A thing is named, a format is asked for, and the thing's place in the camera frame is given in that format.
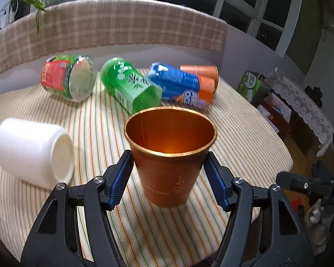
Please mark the red cardboard box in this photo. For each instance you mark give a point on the red cardboard box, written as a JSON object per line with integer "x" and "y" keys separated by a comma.
{"x": 277, "y": 114}

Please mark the green white paper bag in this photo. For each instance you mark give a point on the green white paper bag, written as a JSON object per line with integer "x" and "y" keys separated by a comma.
{"x": 250, "y": 84}

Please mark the grapefruit label clear bottle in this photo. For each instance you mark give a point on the grapefruit label clear bottle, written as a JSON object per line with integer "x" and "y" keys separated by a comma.
{"x": 71, "y": 77}

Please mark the green plastic bottle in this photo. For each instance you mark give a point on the green plastic bottle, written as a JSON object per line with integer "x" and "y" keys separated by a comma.
{"x": 129, "y": 87}

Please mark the orange patterned paper cup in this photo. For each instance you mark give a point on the orange patterned paper cup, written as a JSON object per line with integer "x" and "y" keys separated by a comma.
{"x": 169, "y": 145}

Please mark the brown plaid blanket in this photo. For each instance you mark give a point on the brown plaid blanket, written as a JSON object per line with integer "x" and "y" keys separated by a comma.
{"x": 85, "y": 24}

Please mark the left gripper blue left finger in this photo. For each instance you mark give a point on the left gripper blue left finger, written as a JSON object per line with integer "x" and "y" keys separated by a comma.
{"x": 54, "y": 237}

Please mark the plain orange paper cup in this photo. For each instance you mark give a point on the plain orange paper cup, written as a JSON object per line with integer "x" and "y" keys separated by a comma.
{"x": 204, "y": 71}

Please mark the white plastic cup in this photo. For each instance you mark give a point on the white plastic cup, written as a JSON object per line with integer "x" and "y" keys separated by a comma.
{"x": 37, "y": 153}

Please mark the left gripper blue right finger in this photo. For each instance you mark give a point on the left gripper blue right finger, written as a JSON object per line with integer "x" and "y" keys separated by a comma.
{"x": 280, "y": 241}

